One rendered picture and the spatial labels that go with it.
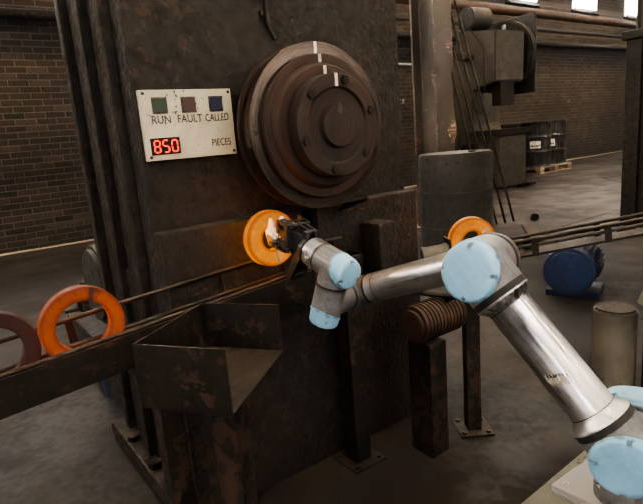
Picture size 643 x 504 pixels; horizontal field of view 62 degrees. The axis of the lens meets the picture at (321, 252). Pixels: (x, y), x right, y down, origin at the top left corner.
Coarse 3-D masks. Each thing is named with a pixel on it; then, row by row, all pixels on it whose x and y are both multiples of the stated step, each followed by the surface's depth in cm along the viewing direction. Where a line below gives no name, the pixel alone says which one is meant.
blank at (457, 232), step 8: (472, 216) 181; (456, 224) 179; (464, 224) 179; (472, 224) 179; (480, 224) 179; (488, 224) 179; (456, 232) 179; (464, 232) 179; (480, 232) 180; (488, 232) 180; (456, 240) 180
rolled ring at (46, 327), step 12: (72, 288) 122; (84, 288) 123; (96, 288) 124; (48, 300) 121; (60, 300) 120; (72, 300) 122; (84, 300) 123; (96, 300) 125; (108, 300) 126; (48, 312) 119; (60, 312) 120; (108, 312) 127; (120, 312) 128; (48, 324) 119; (108, 324) 129; (120, 324) 129; (48, 336) 119; (48, 348) 120; (60, 348) 121
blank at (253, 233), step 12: (252, 216) 147; (264, 216) 146; (276, 216) 149; (252, 228) 144; (264, 228) 147; (252, 240) 145; (252, 252) 145; (264, 252) 147; (276, 252) 149; (264, 264) 148; (276, 264) 150
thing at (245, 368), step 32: (192, 320) 125; (224, 320) 128; (256, 320) 125; (160, 352) 103; (192, 352) 101; (224, 352) 99; (256, 352) 125; (160, 384) 105; (192, 384) 103; (224, 384) 100; (256, 384) 111; (224, 416) 118; (224, 448) 120; (224, 480) 122
